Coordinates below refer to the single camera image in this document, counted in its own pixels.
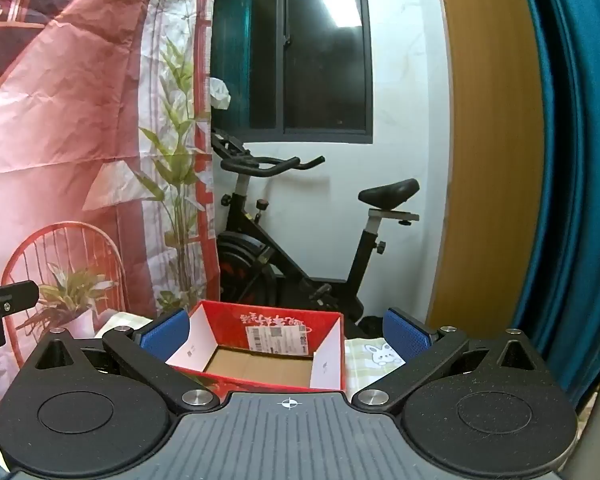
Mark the white crumpled bag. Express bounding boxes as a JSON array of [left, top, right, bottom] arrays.
[[209, 77, 232, 110]]

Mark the wooden panel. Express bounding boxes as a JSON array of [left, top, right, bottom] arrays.
[[427, 0, 551, 335]]

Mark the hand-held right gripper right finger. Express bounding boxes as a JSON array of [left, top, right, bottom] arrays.
[[352, 307, 548, 415]]

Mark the red printed backdrop cloth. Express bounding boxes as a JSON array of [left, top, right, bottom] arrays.
[[0, 0, 221, 411]]

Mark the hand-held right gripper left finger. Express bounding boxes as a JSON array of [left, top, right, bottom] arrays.
[[27, 309, 220, 415]]

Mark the checkered rabbit print blanket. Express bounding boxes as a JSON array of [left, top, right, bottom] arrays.
[[95, 310, 407, 396]]

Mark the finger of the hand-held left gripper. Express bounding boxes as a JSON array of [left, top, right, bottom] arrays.
[[0, 280, 40, 348]]

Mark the black exercise bike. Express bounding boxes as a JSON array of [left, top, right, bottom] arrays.
[[211, 127, 421, 341]]

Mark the dark framed window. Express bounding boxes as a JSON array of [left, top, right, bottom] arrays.
[[211, 0, 373, 145]]

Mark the teal curtain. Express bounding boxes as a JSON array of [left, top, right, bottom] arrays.
[[510, 0, 600, 411]]

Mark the red cardboard box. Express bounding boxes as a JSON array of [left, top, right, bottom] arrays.
[[166, 300, 348, 393]]

